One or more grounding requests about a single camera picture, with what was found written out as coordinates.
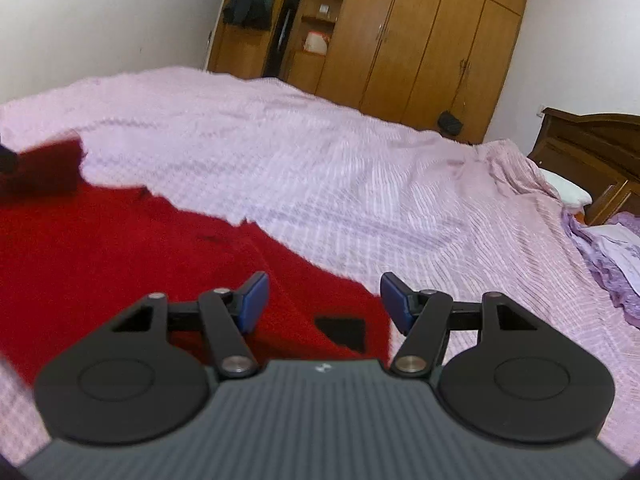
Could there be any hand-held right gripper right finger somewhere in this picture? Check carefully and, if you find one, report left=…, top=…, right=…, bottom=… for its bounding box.
left=380, top=272, right=541, bottom=377

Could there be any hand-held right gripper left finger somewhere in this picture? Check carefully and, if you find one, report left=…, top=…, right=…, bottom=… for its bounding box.
left=110, top=271, right=271, bottom=379

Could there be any red knit sweater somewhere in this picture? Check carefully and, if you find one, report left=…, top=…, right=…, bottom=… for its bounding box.
left=0, top=131, right=394, bottom=386

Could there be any pink checked bed sheet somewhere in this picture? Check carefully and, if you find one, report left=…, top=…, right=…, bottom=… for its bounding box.
left=0, top=66, right=640, bottom=467

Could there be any small black bag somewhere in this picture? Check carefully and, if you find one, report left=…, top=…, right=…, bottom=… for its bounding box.
left=436, top=110, right=464, bottom=137

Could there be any white pillow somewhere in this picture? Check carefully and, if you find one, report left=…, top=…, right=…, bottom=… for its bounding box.
left=540, top=167, right=594, bottom=207

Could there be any purple crumpled cloth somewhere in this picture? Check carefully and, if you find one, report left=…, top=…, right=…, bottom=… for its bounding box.
left=560, top=207, right=640, bottom=329

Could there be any dark wooden headboard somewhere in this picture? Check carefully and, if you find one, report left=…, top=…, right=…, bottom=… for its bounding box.
left=527, top=106, right=640, bottom=227

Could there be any wooden wardrobe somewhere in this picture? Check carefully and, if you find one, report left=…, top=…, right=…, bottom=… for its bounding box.
left=206, top=0, right=532, bottom=145

